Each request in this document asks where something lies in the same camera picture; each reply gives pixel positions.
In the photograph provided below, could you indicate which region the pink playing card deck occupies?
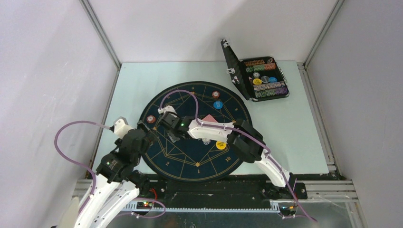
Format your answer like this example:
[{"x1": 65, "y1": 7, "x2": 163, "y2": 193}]
[{"x1": 202, "y1": 114, "x2": 218, "y2": 123}]

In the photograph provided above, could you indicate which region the yellow big blind button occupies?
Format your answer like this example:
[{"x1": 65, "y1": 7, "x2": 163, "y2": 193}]
[{"x1": 215, "y1": 141, "x2": 227, "y2": 150}]

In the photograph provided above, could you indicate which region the blue small blind button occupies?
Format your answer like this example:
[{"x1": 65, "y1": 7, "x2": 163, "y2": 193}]
[{"x1": 213, "y1": 100, "x2": 223, "y2": 110}]

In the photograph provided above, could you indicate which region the red poker chip stack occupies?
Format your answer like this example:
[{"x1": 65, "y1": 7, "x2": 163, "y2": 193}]
[{"x1": 212, "y1": 91, "x2": 220, "y2": 98}]

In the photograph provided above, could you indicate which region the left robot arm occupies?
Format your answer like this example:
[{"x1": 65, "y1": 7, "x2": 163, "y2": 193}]
[{"x1": 56, "y1": 129, "x2": 156, "y2": 228}]

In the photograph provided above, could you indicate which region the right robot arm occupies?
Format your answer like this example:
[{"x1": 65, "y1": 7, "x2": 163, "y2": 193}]
[{"x1": 158, "y1": 108, "x2": 296, "y2": 199}]

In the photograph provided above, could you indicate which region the round dark poker mat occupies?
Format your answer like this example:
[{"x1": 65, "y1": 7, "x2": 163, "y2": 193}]
[{"x1": 140, "y1": 81, "x2": 252, "y2": 183}]

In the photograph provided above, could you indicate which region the yellow button in case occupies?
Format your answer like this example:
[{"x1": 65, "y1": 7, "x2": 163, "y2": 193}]
[{"x1": 252, "y1": 78, "x2": 262, "y2": 86}]

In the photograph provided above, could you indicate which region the black poker chip case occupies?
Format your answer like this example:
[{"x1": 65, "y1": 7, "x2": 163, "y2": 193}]
[{"x1": 221, "y1": 39, "x2": 290, "y2": 102}]

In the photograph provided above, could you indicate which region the blue button in case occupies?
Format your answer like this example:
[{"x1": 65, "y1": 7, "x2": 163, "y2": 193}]
[{"x1": 269, "y1": 77, "x2": 278, "y2": 83}]

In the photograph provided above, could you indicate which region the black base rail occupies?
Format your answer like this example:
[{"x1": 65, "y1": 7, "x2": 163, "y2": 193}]
[{"x1": 140, "y1": 174, "x2": 308, "y2": 210}]

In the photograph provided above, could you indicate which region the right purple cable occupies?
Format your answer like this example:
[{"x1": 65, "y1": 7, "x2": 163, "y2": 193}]
[{"x1": 158, "y1": 89, "x2": 318, "y2": 224}]

